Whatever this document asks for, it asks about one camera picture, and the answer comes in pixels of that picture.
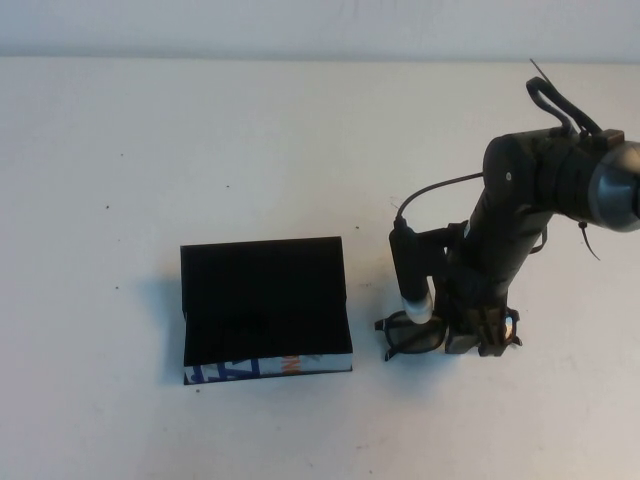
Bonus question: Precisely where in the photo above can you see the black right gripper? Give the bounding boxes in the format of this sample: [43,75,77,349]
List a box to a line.
[435,249,524,359]

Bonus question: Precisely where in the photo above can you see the black framed glasses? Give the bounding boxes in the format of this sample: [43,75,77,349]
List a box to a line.
[373,305,524,363]

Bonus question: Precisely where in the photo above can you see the black printed glasses case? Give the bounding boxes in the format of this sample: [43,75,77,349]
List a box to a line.
[179,236,355,389]

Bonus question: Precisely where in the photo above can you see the black zip tie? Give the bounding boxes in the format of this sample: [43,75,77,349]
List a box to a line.
[576,220,603,262]

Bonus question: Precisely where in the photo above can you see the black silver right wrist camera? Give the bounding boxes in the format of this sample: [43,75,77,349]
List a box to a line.
[388,225,447,325]

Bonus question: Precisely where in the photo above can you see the black right camera mount bracket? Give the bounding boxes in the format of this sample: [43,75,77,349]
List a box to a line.
[413,222,469,261]

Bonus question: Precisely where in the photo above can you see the black camera cable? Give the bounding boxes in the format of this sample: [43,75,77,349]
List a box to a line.
[393,171,485,231]

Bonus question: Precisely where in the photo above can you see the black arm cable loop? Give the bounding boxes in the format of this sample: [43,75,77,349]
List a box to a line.
[524,58,604,141]

